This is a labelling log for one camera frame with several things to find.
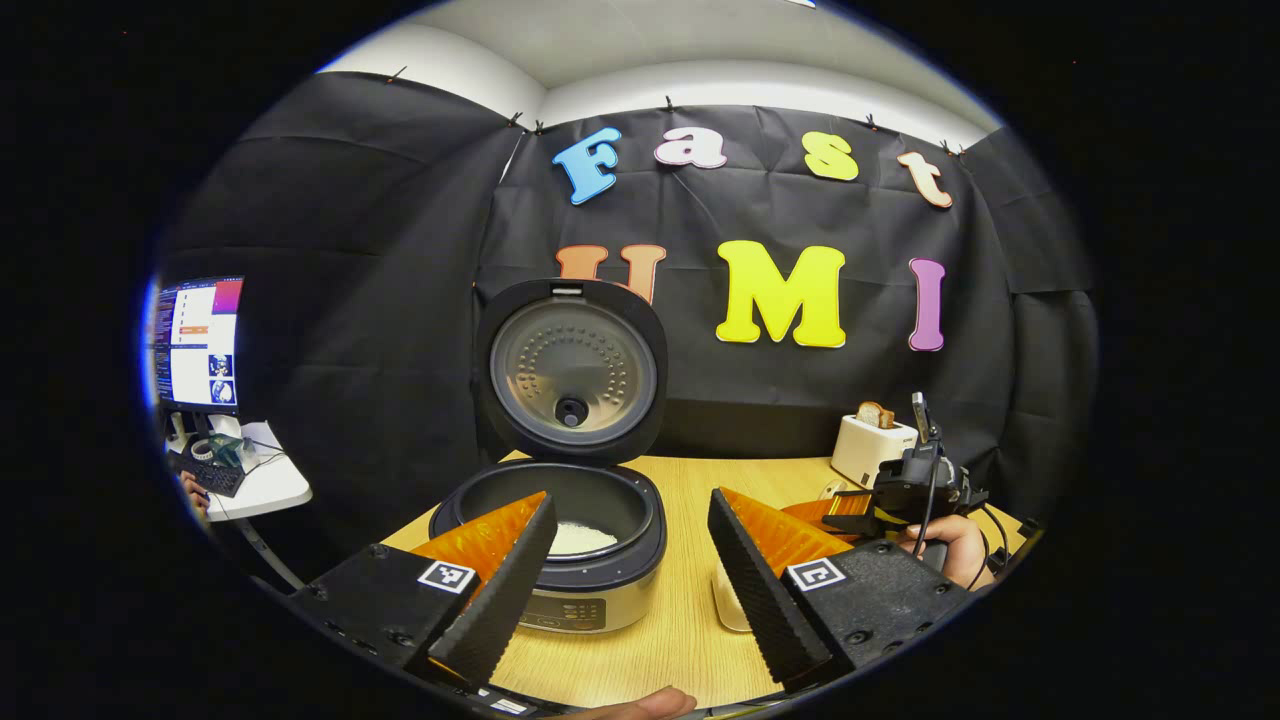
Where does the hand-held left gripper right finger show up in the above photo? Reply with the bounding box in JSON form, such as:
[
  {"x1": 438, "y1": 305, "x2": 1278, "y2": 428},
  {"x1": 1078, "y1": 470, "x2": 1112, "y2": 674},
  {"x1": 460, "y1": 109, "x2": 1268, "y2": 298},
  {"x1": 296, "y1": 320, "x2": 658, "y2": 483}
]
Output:
[{"x1": 707, "y1": 487, "x2": 976, "y2": 694}]

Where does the teal tape dispenser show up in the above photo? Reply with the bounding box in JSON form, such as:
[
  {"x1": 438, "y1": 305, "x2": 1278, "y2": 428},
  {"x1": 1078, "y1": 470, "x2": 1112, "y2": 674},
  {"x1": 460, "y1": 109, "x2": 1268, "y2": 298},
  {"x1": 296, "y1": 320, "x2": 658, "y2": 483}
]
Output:
[{"x1": 190, "y1": 435, "x2": 246, "y2": 469}]

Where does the white toaster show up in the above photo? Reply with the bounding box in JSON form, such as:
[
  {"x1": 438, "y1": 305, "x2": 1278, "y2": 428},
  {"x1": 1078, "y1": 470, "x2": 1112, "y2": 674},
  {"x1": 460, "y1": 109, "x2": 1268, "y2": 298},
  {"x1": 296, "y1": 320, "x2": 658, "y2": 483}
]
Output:
[{"x1": 830, "y1": 413, "x2": 919, "y2": 490}]

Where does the computer monitor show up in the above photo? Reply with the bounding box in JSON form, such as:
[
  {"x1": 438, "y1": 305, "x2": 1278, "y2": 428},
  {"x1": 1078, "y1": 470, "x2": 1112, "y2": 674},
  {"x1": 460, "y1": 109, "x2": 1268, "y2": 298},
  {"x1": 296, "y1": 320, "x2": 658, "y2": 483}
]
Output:
[{"x1": 150, "y1": 277, "x2": 245, "y2": 413}]

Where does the white side table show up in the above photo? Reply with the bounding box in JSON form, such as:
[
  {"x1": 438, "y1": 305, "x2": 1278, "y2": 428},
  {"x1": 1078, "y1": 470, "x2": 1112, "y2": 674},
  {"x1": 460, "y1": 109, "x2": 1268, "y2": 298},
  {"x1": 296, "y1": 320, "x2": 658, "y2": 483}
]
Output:
[{"x1": 165, "y1": 415, "x2": 313, "y2": 591}]

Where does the black keyboard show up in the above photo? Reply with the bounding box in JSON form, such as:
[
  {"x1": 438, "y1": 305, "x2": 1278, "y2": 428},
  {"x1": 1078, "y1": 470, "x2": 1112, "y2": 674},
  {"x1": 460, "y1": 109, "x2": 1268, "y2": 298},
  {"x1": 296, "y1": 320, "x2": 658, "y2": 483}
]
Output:
[{"x1": 180, "y1": 455, "x2": 246, "y2": 499}]

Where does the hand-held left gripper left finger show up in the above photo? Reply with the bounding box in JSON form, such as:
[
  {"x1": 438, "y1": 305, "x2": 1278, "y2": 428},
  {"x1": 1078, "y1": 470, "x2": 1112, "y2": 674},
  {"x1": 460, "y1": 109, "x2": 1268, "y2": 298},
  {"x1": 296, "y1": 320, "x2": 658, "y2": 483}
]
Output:
[{"x1": 290, "y1": 491, "x2": 558, "y2": 691}]

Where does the black backdrop cloth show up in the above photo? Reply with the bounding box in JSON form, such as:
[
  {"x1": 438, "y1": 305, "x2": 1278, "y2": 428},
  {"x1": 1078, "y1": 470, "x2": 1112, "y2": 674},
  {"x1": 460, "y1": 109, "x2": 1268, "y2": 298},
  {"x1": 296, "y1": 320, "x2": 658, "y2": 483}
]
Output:
[{"x1": 160, "y1": 70, "x2": 1101, "y2": 561}]

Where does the white rice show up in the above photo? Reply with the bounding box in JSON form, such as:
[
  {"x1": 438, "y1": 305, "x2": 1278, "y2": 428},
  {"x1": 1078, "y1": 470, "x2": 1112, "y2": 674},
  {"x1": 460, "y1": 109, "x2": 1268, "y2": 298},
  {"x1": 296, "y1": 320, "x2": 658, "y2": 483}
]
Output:
[{"x1": 548, "y1": 521, "x2": 619, "y2": 557}]

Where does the silver black rice cooker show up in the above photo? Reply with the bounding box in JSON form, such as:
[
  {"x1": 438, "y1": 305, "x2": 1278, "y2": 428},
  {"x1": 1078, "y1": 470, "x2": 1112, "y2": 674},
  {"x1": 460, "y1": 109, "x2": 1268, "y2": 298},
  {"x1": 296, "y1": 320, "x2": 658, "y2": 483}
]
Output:
[{"x1": 428, "y1": 278, "x2": 669, "y2": 634}]

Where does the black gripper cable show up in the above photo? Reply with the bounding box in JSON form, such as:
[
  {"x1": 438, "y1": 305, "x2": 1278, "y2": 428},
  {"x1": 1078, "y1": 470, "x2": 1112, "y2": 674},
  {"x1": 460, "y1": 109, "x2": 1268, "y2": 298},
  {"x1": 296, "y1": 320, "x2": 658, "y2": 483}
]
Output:
[{"x1": 915, "y1": 430, "x2": 946, "y2": 556}]

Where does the clear rice container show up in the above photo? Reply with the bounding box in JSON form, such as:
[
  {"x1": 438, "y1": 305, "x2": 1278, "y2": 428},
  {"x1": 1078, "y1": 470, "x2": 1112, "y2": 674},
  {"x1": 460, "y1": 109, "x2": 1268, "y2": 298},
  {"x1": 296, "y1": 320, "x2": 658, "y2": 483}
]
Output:
[{"x1": 710, "y1": 565, "x2": 761, "y2": 634}]

